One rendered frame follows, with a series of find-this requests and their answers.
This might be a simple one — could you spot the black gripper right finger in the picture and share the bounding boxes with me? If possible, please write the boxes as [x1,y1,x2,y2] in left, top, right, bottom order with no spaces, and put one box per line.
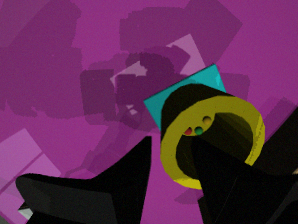
[192,136,298,224]

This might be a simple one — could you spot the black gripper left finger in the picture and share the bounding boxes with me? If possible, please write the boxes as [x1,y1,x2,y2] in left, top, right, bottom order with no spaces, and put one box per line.
[15,136,152,224]

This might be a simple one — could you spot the yellow cup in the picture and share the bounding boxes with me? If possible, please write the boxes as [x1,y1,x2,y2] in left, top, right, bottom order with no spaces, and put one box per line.
[160,84,265,189]

